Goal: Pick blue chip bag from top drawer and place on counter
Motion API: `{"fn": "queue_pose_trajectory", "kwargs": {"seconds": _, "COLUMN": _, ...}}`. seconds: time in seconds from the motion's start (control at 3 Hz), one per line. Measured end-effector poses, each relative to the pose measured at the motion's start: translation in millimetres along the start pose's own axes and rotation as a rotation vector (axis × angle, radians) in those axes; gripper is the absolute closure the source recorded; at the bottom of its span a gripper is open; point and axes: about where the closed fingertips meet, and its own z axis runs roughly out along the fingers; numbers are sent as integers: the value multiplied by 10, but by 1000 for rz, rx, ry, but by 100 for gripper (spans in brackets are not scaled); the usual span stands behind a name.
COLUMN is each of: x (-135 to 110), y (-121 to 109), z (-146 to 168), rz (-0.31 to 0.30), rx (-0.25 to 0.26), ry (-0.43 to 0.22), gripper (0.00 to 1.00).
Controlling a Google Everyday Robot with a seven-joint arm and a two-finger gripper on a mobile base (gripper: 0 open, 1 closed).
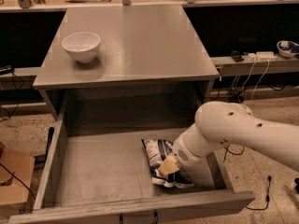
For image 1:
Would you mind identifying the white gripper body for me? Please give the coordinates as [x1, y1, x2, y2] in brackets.
[172, 124, 228, 166]

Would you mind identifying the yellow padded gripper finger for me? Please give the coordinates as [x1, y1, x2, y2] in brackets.
[158, 155, 180, 175]

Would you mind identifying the blue chip bag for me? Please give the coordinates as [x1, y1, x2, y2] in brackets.
[141, 139, 193, 189]

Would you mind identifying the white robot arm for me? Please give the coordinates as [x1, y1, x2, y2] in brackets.
[159, 102, 299, 175]

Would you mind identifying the open grey top drawer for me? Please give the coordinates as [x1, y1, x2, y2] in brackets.
[7, 91, 256, 224]

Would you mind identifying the grey counter cabinet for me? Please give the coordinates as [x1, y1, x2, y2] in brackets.
[34, 5, 217, 120]

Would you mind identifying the black power adapter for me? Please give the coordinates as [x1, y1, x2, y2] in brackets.
[229, 94, 244, 104]

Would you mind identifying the black small device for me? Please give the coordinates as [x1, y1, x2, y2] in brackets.
[230, 50, 244, 63]

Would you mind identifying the white power strip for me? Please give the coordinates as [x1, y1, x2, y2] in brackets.
[248, 51, 277, 61]

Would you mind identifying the blue white patterned bowl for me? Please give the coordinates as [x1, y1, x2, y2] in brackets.
[277, 40, 299, 58]

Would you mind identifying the white ceramic bowl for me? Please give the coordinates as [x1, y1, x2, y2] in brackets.
[62, 32, 101, 63]

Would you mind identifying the cardboard box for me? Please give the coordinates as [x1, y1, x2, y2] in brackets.
[0, 144, 35, 218]

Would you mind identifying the black floor cable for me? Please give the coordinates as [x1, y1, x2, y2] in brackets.
[222, 144, 247, 162]

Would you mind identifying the black drawer handle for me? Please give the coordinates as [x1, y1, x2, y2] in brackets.
[119, 211, 159, 224]

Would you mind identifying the white charger cable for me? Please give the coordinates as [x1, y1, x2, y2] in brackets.
[238, 59, 271, 105]

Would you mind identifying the black cable with plug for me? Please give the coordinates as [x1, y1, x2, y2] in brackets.
[246, 175, 273, 212]

